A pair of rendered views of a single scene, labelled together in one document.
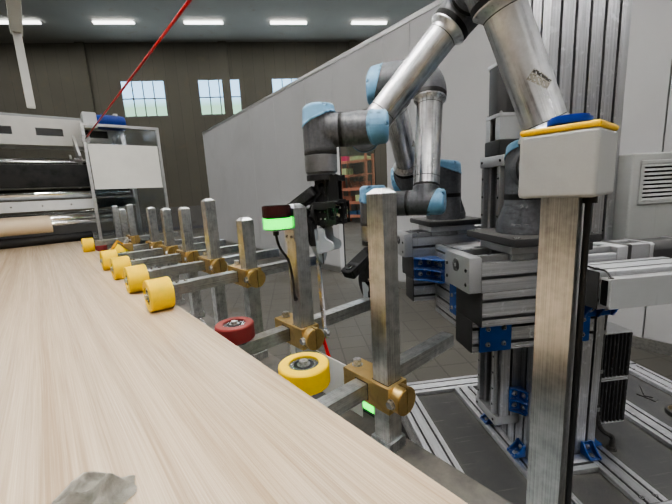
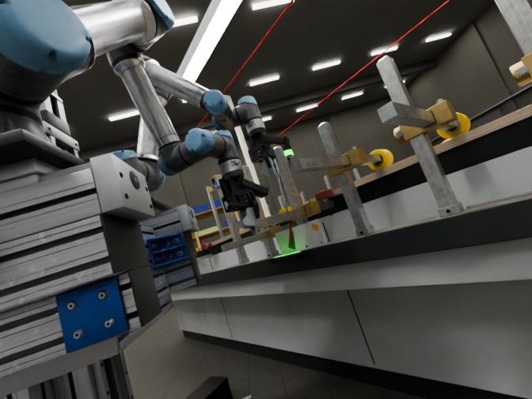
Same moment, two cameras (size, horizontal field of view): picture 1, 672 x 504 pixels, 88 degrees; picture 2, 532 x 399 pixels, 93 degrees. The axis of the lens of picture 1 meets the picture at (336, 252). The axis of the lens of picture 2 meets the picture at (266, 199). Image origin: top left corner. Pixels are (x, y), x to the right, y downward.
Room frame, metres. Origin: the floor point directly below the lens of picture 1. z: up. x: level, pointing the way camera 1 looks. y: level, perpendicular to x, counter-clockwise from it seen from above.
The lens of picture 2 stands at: (1.80, -0.05, 0.79)
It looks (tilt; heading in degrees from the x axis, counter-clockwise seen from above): 8 degrees up; 179
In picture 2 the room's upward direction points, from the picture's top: 19 degrees counter-clockwise
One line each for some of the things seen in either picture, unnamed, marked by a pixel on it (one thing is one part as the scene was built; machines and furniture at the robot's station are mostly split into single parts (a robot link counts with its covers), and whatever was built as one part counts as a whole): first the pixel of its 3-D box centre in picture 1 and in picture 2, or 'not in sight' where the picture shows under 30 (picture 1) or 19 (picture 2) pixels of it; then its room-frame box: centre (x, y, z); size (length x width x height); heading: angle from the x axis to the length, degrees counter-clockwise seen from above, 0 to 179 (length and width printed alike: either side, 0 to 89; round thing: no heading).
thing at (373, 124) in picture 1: (363, 129); (226, 119); (0.83, -0.08, 1.30); 0.11 x 0.11 x 0.08; 84
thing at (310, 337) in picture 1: (297, 331); (303, 211); (0.77, 0.10, 0.85); 0.14 x 0.06 x 0.05; 40
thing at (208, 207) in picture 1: (215, 270); (416, 134); (1.14, 0.41, 0.93); 0.04 x 0.04 x 0.48; 40
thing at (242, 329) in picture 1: (236, 346); (327, 203); (0.69, 0.22, 0.85); 0.08 x 0.08 x 0.11
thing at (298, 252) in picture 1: (302, 308); (294, 199); (0.76, 0.08, 0.91); 0.04 x 0.04 x 0.48; 40
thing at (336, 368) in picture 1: (323, 372); (298, 238); (0.75, 0.05, 0.75); 0.26 x 0.01 x 0.10; 40
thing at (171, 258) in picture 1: (190, 254); not in sight; (1.37, 0.58, 0.95); 0.50 x 0.04 x 0.04; 130
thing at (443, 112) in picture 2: (212, 264); (423, 123); (1.16, 0.42, 0.95); 0.14 x 0.06 x 0.05; 40
